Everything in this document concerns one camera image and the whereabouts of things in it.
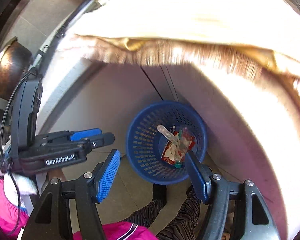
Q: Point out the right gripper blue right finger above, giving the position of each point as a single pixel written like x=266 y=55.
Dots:
x=199 y=177

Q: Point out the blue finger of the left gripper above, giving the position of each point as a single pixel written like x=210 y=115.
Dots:
x=98 y=141
x=78 y=135

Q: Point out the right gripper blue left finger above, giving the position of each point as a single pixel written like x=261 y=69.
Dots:
x=105 y=176

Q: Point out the red snack wrapper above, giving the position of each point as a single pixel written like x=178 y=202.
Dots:
x=166 y=151

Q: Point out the toothbrush package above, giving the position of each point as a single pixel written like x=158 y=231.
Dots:
x=181 y=142

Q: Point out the blue trash basket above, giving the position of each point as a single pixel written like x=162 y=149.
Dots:
x=145 y=144

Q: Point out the gloved left hand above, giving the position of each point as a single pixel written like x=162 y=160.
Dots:
x=25 y=185

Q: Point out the black cooking pot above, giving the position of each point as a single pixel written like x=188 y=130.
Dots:
x=15 y=60

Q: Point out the striped yellow cloth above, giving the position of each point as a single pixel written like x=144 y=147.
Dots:
x=267 y=24

